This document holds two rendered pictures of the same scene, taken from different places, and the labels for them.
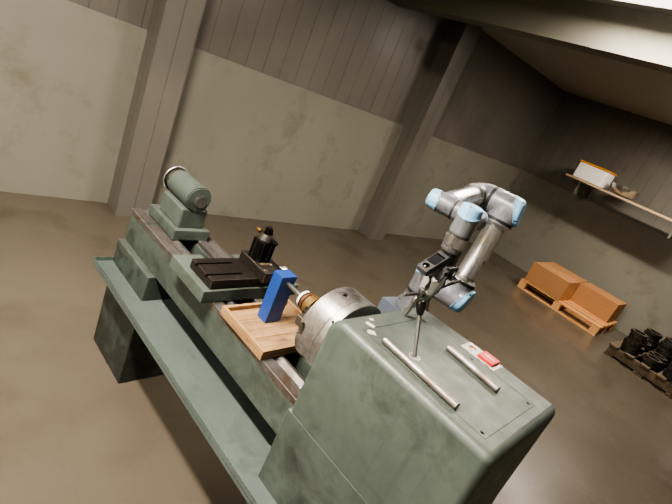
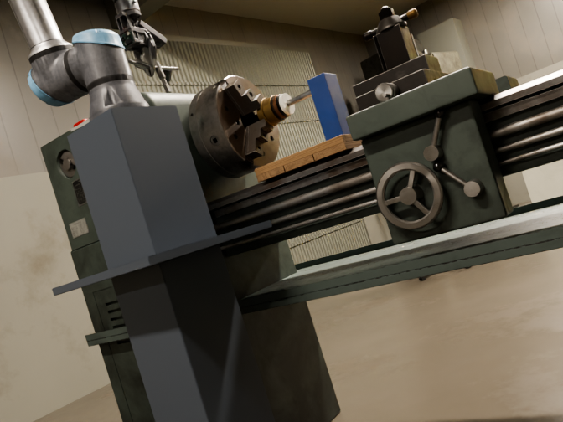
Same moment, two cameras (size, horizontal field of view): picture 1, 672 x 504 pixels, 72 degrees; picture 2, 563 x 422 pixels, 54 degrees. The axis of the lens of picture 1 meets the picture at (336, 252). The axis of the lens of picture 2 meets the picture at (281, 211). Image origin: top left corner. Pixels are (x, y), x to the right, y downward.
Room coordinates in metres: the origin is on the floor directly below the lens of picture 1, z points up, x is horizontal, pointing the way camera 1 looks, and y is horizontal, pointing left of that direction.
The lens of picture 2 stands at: (3.35, -0.20, 0.74)
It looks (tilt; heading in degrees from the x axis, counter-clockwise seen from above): 1 degrees up; 176
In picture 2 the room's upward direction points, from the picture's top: 18 degrees counter-clockwise
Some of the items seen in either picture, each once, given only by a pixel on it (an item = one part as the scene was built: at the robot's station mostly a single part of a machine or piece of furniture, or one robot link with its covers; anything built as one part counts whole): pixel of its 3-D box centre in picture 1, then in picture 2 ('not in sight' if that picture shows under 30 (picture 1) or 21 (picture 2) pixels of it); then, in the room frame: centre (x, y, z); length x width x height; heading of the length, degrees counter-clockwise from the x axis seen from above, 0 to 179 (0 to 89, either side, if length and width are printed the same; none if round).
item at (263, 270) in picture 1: (260, 266); (397, 80); (1.94, 0.29, 1.00); 0.20 x 0.10 x 0.05; 52
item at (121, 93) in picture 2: (415, 299); (116, 101); (1.94, -0.41, 1.15); 0.15 x 0.15 x 0.10
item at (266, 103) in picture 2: (312, 306); (273, 110); (1.61, 0.00, 1.08); 0.09 x 0.09 x 0.09; 52
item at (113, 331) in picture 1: (156, 307); not in sight; (2.27, 0.82, 0.34); 0.44 x 0.40 x 0.68; 142
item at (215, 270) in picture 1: (242, 272); (420, 95); (1.91, 0.35, 0.95); 0.43 x 0.18 x 0.04; 142
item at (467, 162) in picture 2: not in sight; (431, 174); (2.10, 0.25, 0.73); 0.27 x 0.12 x 0.27; 52
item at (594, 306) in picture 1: (571, 295); not in sight; (7.15, -3.67, 0.24); 1.34 x 0.94 x 0.48; 47
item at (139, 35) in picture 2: (445, 262); (133, 32); (1.52, -0.35, 1.48); 0.09 x 0.08 x 0.12; 142
